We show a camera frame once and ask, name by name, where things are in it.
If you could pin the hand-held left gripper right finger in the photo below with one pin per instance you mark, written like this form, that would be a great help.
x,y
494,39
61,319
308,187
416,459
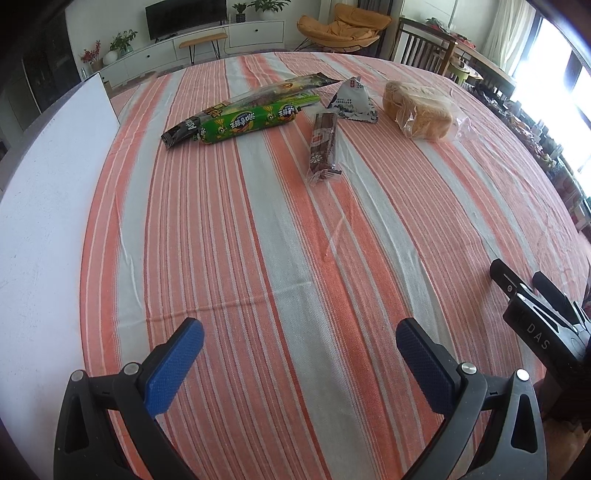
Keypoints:
x,y
427,364

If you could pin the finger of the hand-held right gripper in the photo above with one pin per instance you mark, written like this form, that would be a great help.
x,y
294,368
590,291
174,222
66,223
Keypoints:
x,y
554,293
505,279

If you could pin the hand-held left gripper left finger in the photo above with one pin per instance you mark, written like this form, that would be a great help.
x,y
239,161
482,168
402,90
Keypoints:
x,y
173,367

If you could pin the bread loaf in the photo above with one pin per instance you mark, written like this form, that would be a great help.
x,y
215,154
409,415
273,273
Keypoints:
x,y
420,110

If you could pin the white cardboard box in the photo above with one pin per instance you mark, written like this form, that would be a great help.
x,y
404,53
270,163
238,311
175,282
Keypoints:
x,y
46,207

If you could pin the brown cookie packet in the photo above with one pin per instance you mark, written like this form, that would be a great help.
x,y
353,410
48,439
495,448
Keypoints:
x,y
322,143

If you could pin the black snack packet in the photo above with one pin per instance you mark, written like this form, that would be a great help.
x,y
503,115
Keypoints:
x,y
182,131

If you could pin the white triangular snack packet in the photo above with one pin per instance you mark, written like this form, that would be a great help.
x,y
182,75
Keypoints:
x,y
353,99

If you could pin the green sausage packet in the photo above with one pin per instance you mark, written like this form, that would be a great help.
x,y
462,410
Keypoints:
x,y
249,121

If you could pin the long olive snack packet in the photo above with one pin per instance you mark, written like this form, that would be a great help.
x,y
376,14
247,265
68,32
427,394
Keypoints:
x,y
286,87

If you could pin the row of assorted goods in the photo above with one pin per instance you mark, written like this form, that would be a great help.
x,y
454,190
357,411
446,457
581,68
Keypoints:
x,y
545,152

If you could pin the orange striped tablecloth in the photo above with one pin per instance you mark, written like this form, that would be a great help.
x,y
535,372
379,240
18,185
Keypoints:
x,y
300,277

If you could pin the large window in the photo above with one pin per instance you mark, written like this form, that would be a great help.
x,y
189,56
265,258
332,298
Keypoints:
x,y
554,83

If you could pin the wooden dining table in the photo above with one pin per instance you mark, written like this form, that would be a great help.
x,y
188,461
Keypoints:
x,y
485,64

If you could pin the slatted wooden chair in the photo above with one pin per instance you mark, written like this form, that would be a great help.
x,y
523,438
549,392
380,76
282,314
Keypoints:
x,y
415,44

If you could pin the white curtain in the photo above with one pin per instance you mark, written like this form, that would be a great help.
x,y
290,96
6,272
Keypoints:
x,y
505,25

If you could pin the orange lounge chair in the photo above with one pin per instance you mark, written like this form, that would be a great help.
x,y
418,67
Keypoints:
x,y
341,25

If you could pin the grey curtain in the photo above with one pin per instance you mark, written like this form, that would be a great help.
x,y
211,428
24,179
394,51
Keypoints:
x,y
374,4

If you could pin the red flowers in vase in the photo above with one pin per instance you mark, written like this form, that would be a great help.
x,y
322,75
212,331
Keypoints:
x,y
90,57

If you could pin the potted plant in white pot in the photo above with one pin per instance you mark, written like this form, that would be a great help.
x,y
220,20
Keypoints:
x,y
121,44

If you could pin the wooden stool with black legs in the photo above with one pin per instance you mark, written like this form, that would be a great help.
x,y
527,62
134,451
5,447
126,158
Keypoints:
x,y
203,38

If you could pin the black display cabinet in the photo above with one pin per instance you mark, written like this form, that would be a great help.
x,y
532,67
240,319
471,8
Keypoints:
x,y
46,60

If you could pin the white television cabinet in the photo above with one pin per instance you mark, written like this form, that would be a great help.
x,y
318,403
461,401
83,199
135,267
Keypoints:
x,y
258,32

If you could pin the black flat television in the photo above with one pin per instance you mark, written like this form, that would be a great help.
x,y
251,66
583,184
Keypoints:
x,y
184,16

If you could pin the large leafy potted plant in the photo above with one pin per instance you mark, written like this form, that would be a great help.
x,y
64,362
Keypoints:
x,y
270,7

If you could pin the small potted plant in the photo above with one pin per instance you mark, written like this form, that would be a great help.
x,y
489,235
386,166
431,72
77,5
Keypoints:
x,y
239,11

